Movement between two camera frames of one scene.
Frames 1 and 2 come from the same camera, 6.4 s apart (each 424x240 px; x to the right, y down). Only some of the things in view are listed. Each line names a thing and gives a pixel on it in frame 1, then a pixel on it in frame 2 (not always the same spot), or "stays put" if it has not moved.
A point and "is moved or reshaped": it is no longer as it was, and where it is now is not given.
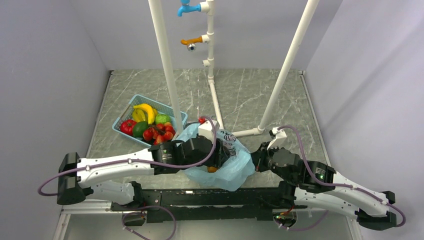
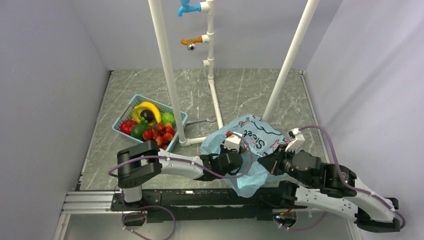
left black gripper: x=219 y=156 → x=224 y=149
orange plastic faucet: x=191 y=43 stays put
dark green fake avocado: x=139 y=128 stays put
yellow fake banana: x=150 y=115 is moved or reshaped
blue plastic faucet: x=186 y=7 stays put
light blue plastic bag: x=239 y=167 is moved or reshaped
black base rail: x=171 y=206 stays put
